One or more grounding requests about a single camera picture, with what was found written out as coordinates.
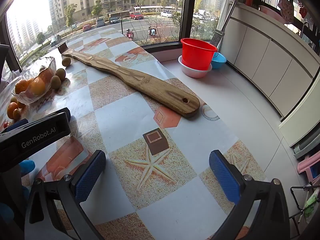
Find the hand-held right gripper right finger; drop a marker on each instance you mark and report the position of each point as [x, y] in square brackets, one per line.
[225, 177]

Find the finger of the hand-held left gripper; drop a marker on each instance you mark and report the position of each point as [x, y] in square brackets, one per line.
[64, 123]
[16, 125]

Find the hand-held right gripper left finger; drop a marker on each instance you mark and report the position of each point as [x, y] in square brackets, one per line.
[91, 176]

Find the person's left hand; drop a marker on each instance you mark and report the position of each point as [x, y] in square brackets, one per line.
[27, 167]

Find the orange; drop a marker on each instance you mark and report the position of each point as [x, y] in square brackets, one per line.
[11, 110]
[21, 85]
[37, 86]

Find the clear glass bowl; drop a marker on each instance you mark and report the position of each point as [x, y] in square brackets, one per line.
[30, 97]

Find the white crumpled cloth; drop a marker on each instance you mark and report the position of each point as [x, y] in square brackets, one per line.
[10, 78]

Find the printed checkered tablecloth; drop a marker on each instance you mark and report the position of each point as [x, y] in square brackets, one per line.
[150, 180]

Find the pink plastic stool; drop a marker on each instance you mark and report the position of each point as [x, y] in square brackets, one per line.
[308, 165]

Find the long wooden board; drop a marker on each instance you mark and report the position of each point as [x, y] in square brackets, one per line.
[140, 82]

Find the grey green plastic bin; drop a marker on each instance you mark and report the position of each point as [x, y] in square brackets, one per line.
[306, 146]

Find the white and green bag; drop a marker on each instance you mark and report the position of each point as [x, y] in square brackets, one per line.
[311, 202]

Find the white plastic basin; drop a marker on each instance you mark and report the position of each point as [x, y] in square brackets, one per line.
[195, 73]

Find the blue plastic basin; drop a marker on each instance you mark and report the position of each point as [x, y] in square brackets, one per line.
[219, 61]

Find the white cabinet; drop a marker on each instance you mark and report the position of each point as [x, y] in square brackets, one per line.
[270, 62]

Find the red plate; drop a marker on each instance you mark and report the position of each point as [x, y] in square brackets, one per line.
[197, 52]

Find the red car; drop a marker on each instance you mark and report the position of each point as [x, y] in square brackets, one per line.
[136, 15]

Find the white bus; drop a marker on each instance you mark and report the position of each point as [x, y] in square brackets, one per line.
[152, 8]

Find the white car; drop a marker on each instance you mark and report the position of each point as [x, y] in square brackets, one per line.
[166, 14]

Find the metal faucet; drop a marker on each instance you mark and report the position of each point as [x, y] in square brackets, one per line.
[303, 27]

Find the pink basin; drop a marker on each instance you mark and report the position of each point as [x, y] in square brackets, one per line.
[271, 12]

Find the red bottle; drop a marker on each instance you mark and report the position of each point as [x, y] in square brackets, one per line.
[249, 0]

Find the patterned hanging cloth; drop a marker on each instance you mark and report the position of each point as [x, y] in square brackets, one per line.
[286, 7]

